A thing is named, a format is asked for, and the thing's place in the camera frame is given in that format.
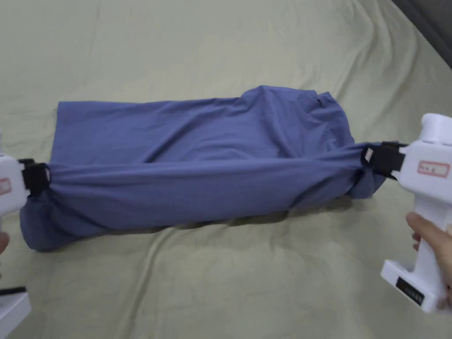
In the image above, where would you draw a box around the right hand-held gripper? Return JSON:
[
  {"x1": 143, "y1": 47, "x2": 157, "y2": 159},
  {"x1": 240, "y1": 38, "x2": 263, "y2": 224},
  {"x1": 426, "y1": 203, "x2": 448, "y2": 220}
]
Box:
[{"x1": 362, "y1": 113, "x2": 452, "y2": 315}]

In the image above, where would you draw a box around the bed with pale green sheet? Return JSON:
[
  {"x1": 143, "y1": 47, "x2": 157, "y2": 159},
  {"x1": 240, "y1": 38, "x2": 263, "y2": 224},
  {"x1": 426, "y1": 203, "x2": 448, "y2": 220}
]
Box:
[{"x1": 0, "y1": 0, "x2": 452, "y2": 339}]

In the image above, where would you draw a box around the dark blue shirt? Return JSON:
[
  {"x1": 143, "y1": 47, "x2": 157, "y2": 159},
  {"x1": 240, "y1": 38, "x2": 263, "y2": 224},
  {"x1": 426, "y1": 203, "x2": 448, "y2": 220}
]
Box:
[{"x1": 19, "y1": 85, "x2": 388, "y2": 253}]

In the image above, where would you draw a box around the person's right hand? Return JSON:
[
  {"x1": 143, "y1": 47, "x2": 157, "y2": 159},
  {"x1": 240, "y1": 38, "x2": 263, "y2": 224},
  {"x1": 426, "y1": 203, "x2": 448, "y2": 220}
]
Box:
[{"x1": 406, "y1": 211, "x2": 452, "y2": 313}]

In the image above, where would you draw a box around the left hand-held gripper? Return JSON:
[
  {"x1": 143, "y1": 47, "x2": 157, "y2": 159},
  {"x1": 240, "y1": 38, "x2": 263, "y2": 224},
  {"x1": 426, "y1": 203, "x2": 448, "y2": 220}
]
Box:
[{"x1": 0, "y1": 128, "x2": 51, "y2": 334}]

